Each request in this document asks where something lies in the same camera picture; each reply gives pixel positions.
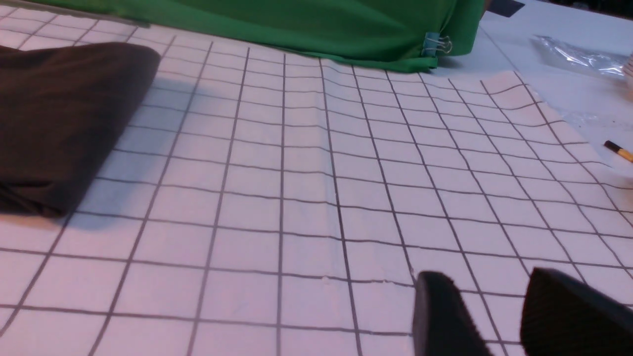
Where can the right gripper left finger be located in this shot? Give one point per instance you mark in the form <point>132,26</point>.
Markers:
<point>442,324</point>

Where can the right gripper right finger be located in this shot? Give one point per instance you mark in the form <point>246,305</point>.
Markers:
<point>565,317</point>

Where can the gray long-sleeve top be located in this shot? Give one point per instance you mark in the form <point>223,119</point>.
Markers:
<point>62,111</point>

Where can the yellow black pen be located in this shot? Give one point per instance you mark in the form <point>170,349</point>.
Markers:
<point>619,150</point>

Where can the white grid-pattern mat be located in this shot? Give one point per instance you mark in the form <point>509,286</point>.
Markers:
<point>262,203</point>

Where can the clear plastic bag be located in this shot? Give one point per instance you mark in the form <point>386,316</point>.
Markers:
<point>565,56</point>

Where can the green backdrop cloth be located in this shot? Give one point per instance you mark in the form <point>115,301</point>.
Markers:
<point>382,34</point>

